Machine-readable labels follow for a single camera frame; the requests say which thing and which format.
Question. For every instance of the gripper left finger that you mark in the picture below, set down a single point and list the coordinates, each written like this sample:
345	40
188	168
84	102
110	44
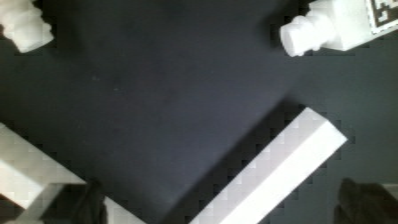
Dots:
76	207

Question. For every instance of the white leg right side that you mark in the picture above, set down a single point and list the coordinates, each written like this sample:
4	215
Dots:
341	24

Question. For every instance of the white leg with tag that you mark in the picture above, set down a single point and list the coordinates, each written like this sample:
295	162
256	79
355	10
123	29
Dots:
25	28

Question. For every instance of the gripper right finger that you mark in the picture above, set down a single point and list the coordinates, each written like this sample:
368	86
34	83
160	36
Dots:
366	203

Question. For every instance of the white square table top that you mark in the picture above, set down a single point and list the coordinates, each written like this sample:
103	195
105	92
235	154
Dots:
34	176

